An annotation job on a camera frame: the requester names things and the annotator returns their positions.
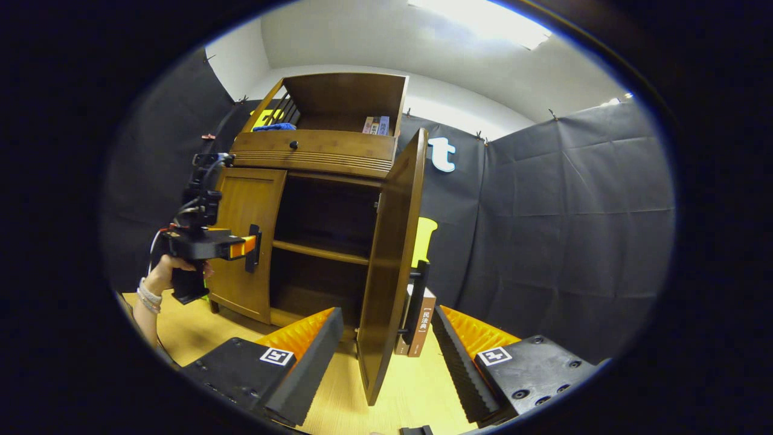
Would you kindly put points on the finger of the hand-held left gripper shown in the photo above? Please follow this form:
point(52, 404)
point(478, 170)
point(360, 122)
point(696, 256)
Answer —
point(243, 246)

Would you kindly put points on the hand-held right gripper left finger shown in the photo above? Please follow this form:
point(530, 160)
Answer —
point(311, 368)

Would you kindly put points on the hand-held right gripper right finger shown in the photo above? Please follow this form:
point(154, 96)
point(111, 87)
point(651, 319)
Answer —
point(456, 368)

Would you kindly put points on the wooden shoe cabinet door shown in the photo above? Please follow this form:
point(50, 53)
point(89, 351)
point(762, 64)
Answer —
point(389, 254)
point(247, 205)

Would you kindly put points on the wooden double-door shoe cabinet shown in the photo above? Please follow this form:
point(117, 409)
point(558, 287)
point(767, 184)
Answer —
point(338, 151)

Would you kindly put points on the upright books beside cabinet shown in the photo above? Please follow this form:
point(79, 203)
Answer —
point(426, 326)

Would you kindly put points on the wooden inner cabinet shelf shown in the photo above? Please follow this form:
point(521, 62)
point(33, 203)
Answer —
point(320, 252)

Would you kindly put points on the wooden cabinet drawer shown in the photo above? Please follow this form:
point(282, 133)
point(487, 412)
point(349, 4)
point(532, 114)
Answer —
point(326, 151)

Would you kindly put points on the blue folded cloth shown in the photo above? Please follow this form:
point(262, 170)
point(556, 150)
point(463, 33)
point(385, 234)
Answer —
point(275, 127)

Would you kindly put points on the black backdrop cloth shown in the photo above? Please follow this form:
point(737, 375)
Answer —
point(561, 241)

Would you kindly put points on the row of books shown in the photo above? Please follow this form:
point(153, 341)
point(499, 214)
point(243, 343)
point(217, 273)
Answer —
point(376, 125)

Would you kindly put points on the large ceiling light panel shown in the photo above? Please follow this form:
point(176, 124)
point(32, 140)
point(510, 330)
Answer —
point(483, 21)

